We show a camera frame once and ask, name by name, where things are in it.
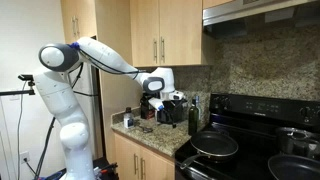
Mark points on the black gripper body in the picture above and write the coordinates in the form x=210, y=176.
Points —
x=172, y=113

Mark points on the door metal handle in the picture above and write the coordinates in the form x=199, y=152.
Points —
x=155, y=50
x=162, y=49

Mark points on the cabinet door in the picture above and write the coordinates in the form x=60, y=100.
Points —
x=144, y=29
x=181, y=28

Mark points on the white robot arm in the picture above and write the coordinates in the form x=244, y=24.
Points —
x=59, y=98

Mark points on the lower wooden cabinet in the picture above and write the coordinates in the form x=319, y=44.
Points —
x=139, y=162

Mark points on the far left upper cabinet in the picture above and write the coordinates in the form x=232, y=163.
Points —
x=79, y=19

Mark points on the dark green oil bottle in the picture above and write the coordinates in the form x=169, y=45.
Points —
x=193, y=118

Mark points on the black coffee maker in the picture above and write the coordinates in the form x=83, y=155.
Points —
x=146, y=110

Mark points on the clear bottle behind oil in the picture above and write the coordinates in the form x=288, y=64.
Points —
x=199, y=108

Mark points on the keys on counter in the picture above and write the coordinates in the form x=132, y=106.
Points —
x=145, y=129

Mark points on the small white bottle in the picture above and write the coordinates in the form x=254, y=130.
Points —
x=128, y=118

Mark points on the black frying pan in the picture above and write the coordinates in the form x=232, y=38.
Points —
x=213, y=145

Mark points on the black electric stove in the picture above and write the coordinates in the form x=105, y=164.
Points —
x=252, y=122

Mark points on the stainless refrigerator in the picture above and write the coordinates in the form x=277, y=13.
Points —
x=85, y=84

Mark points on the steel pot with lid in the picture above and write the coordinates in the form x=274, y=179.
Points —
x=298, y=142

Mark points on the black pan front right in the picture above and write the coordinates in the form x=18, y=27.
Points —
x=291, y=167

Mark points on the stainless range hood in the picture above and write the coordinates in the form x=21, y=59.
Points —
x=235, y=9

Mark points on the wall power outlet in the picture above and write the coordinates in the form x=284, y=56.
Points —
x=24, y=157

